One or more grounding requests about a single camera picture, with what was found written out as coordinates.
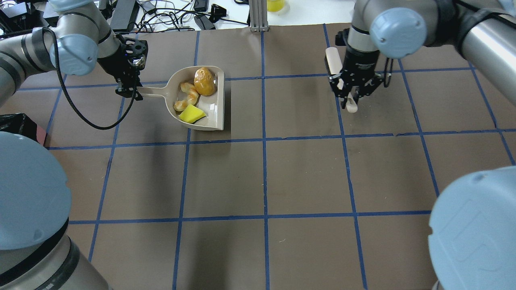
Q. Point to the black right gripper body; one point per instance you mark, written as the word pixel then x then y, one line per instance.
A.
pixel 360 61

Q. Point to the toy croissant piece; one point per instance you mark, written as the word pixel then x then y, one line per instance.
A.
pixel 192 97

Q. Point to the yellow sponge piece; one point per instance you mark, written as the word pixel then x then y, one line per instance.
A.
pixel 191 114

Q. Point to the black trash bin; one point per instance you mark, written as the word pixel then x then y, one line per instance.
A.
pixel 21 124

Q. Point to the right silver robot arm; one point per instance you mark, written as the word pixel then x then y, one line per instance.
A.
pixel 432 173

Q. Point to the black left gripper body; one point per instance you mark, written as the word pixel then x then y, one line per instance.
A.
pixel 114 65

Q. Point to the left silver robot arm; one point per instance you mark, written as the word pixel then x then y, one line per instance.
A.
pixel 287 197

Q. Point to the black power brick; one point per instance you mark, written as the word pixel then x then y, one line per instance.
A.
pixel 124 16

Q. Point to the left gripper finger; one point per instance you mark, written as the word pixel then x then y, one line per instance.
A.
pixel 122 88
pixel 135 83

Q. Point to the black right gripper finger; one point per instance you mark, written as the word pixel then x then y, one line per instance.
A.
pixel 368 88
pixel 340 91

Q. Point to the aluminium frame post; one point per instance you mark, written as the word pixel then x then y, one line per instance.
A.
pixel 258 16

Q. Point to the beige plastic dustpan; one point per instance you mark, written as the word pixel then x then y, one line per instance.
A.
pixel 213 105

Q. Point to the brown toy potato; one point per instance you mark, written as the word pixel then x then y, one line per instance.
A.
pixel 204 82

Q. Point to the white hand brush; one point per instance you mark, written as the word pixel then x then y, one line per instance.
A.
pixel 334 67

